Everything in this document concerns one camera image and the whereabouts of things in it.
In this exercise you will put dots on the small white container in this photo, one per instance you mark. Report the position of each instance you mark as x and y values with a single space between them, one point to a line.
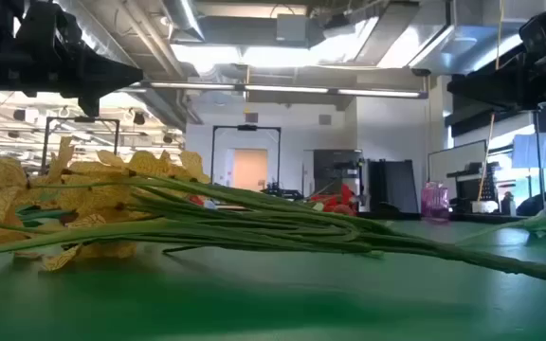
485 207

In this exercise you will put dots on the slim yellowish pole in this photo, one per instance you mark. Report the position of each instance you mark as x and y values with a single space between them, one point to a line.
484 161

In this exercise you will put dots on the white paper sheet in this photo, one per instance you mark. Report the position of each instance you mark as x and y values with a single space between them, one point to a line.
529 151

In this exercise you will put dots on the black gantry frame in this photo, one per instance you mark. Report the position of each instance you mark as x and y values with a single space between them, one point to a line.
81 120
247 127

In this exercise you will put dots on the clear glass vase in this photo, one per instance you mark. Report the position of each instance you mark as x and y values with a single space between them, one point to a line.
435 201

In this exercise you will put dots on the yellow artificial flower bunch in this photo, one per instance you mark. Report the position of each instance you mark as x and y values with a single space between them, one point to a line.
88 199

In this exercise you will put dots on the silver round duct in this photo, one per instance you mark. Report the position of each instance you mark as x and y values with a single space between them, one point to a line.
183 19

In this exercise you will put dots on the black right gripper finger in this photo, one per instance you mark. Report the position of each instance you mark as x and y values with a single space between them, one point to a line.
486 87

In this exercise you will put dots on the orange door panel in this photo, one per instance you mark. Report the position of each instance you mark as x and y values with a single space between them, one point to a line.
249 170

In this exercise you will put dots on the white board panel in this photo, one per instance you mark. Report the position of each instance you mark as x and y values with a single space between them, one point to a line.
453 161

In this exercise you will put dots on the grey ceiling box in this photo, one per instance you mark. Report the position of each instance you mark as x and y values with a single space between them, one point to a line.
292 27

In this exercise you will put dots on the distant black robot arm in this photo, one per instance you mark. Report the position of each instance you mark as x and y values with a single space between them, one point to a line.
282 193

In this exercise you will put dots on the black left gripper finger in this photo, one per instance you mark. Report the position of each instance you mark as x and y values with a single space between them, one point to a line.
107 76

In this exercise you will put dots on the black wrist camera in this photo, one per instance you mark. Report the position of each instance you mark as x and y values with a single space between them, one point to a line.
48 23
540 26

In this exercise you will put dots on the red artificial flower bunch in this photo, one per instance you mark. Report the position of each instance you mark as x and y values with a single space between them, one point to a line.
334 201
197 200

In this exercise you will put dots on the black equipment rack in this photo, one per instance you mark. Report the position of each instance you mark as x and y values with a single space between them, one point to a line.
467 189

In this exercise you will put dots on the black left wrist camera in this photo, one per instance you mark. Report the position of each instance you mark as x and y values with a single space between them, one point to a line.
48 23

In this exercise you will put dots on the grey square wall vent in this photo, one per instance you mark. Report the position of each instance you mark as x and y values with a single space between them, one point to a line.
251 117
325 119

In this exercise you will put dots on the black upright panel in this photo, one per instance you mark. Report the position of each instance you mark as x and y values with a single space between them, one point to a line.
391 184

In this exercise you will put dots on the green table mat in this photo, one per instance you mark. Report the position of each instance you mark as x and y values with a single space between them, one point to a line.
273 308

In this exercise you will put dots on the rectangular metal air duct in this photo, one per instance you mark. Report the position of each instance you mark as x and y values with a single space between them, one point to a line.
254 30

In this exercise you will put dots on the dark bottle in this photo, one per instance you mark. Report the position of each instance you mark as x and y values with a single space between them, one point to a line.
507 204

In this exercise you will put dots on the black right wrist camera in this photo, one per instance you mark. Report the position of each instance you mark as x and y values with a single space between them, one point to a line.
540 26

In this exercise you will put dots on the silver corrugated ventilation duct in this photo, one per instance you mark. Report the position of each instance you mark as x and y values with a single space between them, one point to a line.
159 104

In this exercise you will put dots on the dark bulky bag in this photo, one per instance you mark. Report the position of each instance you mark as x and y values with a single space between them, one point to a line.
538 206

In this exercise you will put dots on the grey metal cabinet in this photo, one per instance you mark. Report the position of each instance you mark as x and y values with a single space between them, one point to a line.
337 163

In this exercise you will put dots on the long ceiling light strip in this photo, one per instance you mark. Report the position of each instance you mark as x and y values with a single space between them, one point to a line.
282 88

